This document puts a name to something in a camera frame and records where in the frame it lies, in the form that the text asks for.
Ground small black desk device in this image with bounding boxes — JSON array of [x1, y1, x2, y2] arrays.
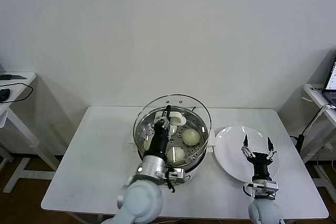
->
[[0, 89, 11, 103]]

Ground flat green desk item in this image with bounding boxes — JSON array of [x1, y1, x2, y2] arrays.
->
[[0, 73, 27, 80]]

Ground open laptop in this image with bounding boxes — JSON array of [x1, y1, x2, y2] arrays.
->
[[320, 53, 336, 109]]

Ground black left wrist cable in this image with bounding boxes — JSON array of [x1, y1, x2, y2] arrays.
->
[[164, 178, 176, 193]]

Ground thin black desk cable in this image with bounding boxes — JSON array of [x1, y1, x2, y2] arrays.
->
[[0, 82, 34, 104]]

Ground stainless steel steamer pot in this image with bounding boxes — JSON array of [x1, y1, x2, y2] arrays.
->
[[127, 129, 216, 188]]

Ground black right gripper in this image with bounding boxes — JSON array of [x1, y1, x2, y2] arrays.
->
[[241, 133, 278, 180]]

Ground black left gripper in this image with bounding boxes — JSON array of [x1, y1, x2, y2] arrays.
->
[[143, 104, 173, 159]]

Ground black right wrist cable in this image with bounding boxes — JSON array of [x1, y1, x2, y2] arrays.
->
[[243, 182, 254, 196]]

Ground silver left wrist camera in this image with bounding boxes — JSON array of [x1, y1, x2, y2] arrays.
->
[[165, 167, 186, 184]]

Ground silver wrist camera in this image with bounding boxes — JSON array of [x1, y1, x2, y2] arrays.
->
[[244, 179, 279, 198], [165, 167, 186, 184]]

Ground white side desk with laptop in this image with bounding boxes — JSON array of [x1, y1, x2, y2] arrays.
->
[[300, 83, 336, 188]]

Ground stainless steel steamer basket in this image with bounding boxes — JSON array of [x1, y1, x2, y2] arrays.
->
[[134, 105, 208, 174]]

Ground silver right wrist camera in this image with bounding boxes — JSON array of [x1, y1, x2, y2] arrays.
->
[[244, 179, 279, 198]]

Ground white round plate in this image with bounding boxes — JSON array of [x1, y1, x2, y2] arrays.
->
[[213, 125, 279, 185]]

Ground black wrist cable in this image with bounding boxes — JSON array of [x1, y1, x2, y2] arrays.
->
[[164, 178, 176, 193], [243, 182, 254, 196]]

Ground black power adapter cable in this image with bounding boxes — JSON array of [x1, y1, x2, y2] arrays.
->
[[288, 108, 322, 154]]

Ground round glass lid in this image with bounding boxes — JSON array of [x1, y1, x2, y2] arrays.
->
[[133, 93, 212, 168]]

